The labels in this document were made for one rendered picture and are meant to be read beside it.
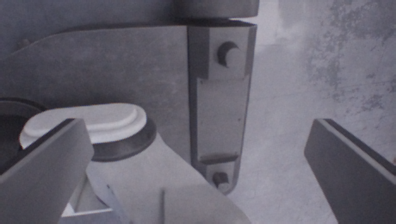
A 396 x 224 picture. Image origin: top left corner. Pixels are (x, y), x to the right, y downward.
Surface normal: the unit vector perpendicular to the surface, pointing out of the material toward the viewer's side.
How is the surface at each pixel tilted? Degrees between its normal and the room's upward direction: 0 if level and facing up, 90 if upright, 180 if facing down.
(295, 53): 0
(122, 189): 90
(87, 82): 0
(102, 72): 0
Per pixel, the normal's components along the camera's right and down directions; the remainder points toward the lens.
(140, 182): 0.00, -0.87
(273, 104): 0.18, 0.48
